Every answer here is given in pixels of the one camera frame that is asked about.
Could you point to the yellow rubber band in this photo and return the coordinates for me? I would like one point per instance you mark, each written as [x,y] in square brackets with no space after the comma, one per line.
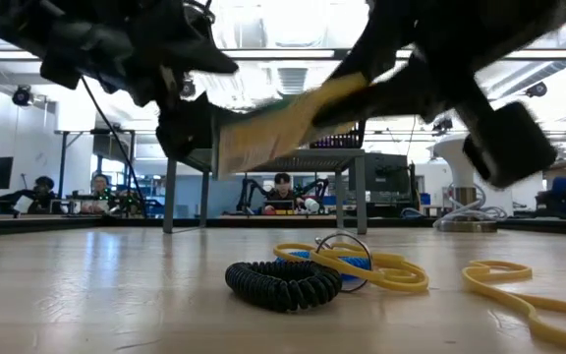
[533,319]
[401,280]
[391,258]

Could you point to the white mushroom-shaped lamp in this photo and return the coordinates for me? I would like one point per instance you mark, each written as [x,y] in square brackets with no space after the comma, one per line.
[452,157]

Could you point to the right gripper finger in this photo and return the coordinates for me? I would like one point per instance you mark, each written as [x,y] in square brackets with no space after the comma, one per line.
[381,44]
[509,147]

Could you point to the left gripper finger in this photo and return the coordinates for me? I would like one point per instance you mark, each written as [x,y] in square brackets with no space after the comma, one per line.
[187,130]
[199,49]

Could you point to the black plastic mesh basket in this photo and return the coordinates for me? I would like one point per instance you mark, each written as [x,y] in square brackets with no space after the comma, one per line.
[347,142]

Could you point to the black ceiling-mounted camera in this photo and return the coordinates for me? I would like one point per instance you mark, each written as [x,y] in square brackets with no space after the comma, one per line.
[188,89]
[22,96]
[537,90]
[442,124]

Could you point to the grey metal riser shelf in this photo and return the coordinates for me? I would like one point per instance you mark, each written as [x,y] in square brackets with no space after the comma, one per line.
[312,159]

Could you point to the person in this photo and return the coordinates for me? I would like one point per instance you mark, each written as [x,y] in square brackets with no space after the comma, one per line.
[560,189]
[100,184]
[42,189]
[283,182]

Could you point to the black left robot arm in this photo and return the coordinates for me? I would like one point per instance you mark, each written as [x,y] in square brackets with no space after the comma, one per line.
[17,29]

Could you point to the Crayola crayon box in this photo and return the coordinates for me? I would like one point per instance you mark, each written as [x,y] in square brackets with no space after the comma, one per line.
[273,133]

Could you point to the background black robot arm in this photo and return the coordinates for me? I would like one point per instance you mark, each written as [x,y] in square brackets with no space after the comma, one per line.
[316,189]
[248,194]

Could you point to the black background equipment box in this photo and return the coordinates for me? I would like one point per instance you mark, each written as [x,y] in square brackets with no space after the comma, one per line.
[386,177]

